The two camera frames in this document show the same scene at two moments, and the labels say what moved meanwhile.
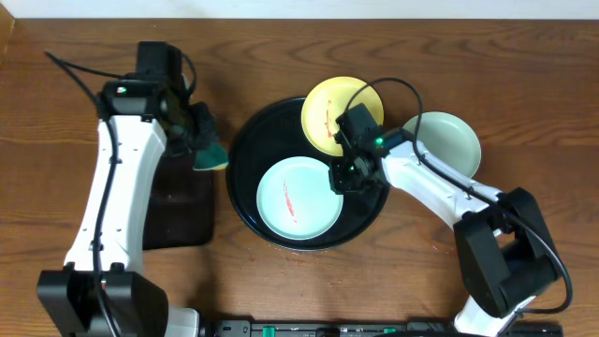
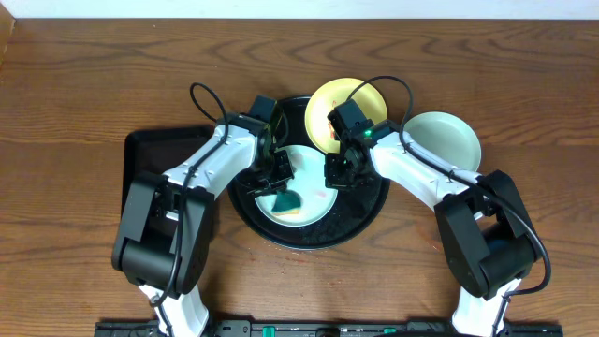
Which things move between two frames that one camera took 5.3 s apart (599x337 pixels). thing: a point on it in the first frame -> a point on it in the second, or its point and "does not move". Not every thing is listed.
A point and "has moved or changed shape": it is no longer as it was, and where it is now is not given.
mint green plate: (449, 139) does not move
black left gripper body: (202, 129) -> (270, 185)
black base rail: (373, 328) does not move
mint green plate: (295, 199) has moved or changed shape
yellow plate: (331, 98) does not move
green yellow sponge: (212, 159) has moved or changed shape
